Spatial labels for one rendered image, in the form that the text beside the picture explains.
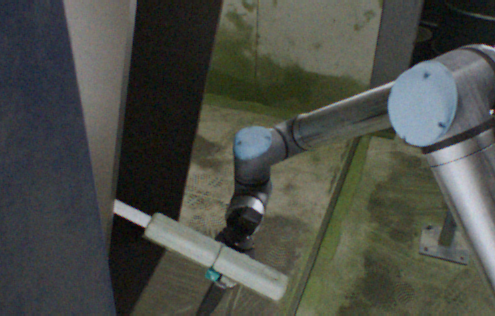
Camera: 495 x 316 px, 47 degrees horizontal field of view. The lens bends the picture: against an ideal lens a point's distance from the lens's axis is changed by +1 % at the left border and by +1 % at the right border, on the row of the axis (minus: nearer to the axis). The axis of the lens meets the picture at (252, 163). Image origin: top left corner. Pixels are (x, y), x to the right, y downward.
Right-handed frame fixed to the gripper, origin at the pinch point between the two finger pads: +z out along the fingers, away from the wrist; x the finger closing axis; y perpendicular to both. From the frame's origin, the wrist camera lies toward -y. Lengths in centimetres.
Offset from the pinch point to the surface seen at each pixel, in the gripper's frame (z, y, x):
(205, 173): -141, 87, 12
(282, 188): -138, 72, -24
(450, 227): -118, 36, -90
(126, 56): 10, -42, 31
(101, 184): 10.2, -17.0, 28.1
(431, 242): -119, 48, -89
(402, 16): -203, -8, -39
